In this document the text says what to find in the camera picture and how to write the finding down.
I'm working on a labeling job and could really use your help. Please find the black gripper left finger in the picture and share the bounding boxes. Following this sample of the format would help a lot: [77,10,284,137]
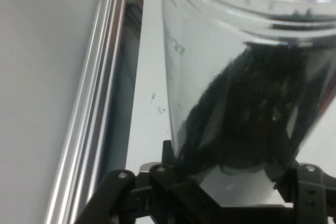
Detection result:
[76,140,184,224]

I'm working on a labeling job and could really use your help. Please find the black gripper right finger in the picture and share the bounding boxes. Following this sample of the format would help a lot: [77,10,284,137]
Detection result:
[272,161,336,224]

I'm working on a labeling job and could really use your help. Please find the black granules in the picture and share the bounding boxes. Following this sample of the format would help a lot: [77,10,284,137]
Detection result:
[174,42,329,177]

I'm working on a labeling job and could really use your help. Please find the clear plastic jar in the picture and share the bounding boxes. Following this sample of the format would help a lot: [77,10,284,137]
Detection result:
[160,0,336,180]

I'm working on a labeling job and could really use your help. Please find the long aluminium frame rail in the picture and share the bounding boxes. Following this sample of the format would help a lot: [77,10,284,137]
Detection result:
[43,0,129,224]

